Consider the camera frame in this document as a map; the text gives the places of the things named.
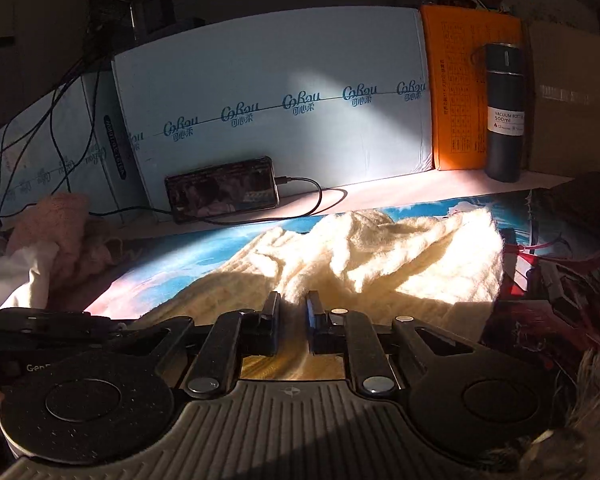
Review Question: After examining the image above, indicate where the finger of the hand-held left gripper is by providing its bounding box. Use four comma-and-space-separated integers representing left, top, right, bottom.
0, 307, 131, 347

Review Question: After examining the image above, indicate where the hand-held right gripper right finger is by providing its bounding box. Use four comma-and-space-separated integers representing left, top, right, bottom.
305, 290, 482, 397

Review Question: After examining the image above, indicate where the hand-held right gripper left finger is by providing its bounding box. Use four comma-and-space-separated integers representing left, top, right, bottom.
120, 292, 282, 400

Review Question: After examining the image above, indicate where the cream fluffy towel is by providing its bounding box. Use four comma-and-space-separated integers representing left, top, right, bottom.
135, 207, 506, 382

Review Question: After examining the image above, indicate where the white cloth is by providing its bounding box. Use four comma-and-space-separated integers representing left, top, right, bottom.
0, 240, 62, 312

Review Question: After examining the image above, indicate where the printed desk mat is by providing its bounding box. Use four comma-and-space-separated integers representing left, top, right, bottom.
87, 187, 600, 411

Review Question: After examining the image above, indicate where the pink fluffy cloth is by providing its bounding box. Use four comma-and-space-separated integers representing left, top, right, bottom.
4, 191, 127, 312

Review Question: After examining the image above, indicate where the black smartphone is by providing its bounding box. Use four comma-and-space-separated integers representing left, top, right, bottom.
164, 156, 281, 224

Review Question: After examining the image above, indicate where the small light blue cardboard box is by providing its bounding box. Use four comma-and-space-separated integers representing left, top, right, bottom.
0, 67, 147, 227

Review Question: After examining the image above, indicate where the dark vacuum bottle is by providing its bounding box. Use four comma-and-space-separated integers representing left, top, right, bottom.
472, 42, 526, 183

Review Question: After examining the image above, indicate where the orange cardboard box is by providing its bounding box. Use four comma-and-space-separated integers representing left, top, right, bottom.
419, 4, 527, 171

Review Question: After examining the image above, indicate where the large light blue cardboard box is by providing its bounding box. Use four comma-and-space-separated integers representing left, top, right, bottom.
111, 7, 437, 212

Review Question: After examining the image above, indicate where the brown furry item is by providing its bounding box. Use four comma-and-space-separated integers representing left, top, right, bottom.
480, 345, 600, 480

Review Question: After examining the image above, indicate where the brown cardboard box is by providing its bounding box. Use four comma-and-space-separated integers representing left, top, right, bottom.
522, 20, 600, 182

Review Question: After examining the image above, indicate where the dark equipment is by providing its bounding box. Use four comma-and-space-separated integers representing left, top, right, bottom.
86, 0, 207, 47

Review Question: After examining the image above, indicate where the black charging cable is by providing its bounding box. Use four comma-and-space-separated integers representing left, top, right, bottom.
177, 175, 349, 225

